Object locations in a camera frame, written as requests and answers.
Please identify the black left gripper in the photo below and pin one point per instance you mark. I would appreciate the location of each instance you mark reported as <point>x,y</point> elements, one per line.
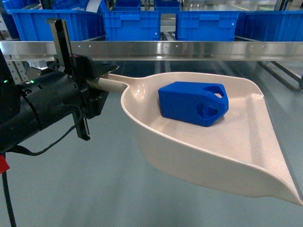
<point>92,100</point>

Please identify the blue plastic part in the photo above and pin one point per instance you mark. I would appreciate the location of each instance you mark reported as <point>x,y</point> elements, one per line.
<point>193,102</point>

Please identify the beige plastic dustpan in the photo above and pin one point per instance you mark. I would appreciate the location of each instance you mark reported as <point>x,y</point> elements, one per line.
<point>238,154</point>

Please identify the red tape on arm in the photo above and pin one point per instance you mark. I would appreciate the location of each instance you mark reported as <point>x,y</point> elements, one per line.
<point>4,166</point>

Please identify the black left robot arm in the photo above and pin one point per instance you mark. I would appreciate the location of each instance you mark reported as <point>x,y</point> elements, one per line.
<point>61,90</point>

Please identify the steel shelf rack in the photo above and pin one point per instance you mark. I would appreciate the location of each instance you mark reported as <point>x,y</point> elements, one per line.
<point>189,50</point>

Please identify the blue storage bin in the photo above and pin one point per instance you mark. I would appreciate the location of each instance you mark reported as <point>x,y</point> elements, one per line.
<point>270,26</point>
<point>167,6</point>
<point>206,25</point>
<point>35,24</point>
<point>127,5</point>
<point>132,25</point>

